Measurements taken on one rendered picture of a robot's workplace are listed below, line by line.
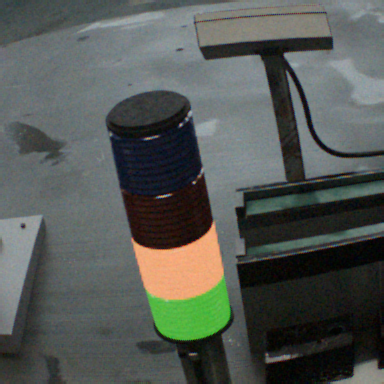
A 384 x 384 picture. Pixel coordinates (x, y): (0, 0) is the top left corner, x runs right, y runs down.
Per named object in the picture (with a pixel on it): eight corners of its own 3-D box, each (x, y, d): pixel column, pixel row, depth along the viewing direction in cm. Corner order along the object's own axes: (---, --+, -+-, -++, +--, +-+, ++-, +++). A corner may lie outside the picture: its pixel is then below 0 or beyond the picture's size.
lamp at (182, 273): (223, 250, 90) (213, 200, 88) (223, 294, 85) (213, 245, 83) (145, 261, 91) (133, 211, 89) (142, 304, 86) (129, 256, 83)
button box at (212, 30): (334, 50, 137) (324, 15, 138) (333, 37, 130) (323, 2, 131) (204, 61, 139) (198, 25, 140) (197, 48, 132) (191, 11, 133)
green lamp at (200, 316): (231, 296, 92) (223, 250, 90) (231, 337, 87) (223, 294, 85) (157, 305, 93) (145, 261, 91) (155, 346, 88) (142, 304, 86)
